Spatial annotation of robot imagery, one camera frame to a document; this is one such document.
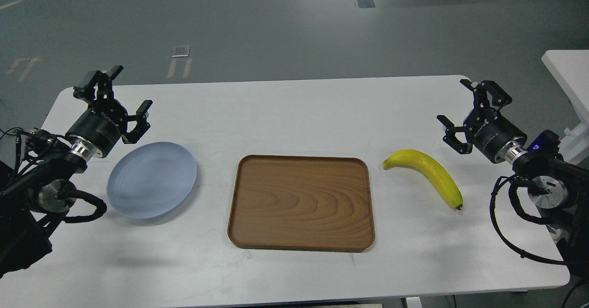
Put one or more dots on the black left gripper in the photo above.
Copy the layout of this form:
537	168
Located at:
105	121

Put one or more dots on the yellow banana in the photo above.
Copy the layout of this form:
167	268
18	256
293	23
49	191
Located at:
439	177

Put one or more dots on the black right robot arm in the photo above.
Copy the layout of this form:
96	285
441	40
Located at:
543	189

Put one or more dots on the light blue round plate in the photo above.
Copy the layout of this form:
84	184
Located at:
152	180

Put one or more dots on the brown wooden tray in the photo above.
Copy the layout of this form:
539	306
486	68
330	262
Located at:
302	203

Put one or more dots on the white side table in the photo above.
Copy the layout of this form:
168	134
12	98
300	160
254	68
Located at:
570	68

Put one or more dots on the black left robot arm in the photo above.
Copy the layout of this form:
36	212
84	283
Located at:
37	193

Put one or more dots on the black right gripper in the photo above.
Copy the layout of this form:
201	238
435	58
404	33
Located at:
484	127

